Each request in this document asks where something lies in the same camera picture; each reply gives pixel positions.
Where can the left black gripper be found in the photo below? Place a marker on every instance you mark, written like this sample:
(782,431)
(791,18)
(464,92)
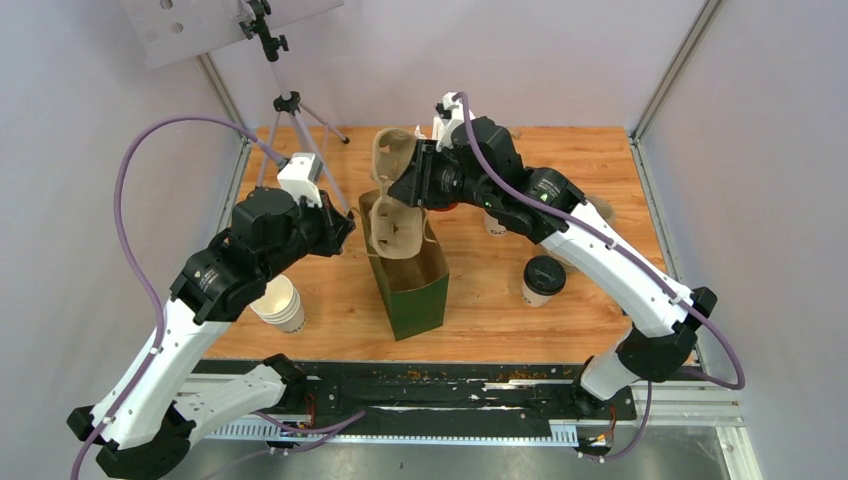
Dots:
(336,225)

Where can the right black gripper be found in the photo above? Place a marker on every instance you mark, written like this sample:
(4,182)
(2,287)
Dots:
(416,184)

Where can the cardboard cup carrier tray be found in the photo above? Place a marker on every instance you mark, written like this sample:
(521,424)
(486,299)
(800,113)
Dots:
(397,230)

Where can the stack of white cups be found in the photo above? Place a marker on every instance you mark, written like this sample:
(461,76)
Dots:
(281,306)

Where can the green paper bag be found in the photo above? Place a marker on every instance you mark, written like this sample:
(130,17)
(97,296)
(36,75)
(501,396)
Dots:
(413,290)

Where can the black coffee cup lid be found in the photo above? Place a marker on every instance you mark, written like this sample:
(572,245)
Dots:
(544,275)

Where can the white paper coffee cup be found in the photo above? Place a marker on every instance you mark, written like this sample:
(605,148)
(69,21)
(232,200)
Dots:
(536,295)

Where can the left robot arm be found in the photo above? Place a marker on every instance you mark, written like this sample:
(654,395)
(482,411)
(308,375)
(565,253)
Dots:
(143,430)

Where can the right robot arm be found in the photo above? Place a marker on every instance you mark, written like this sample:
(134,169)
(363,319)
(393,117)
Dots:
(476,163)

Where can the white perforated board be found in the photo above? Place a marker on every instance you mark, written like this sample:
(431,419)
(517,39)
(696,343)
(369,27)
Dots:
(172,31)

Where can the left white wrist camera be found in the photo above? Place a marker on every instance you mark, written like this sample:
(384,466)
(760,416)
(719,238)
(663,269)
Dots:
(299,178)

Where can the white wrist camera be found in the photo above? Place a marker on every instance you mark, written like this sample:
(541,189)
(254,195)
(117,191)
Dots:
(449,116)
(299,178)

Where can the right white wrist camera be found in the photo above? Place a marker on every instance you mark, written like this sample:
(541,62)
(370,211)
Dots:
(449,116)

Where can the silver camera tripod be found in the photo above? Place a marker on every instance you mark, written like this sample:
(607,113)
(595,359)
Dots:
(289,101)

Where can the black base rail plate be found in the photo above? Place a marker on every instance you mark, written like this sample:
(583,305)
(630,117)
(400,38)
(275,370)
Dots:
(448,399)

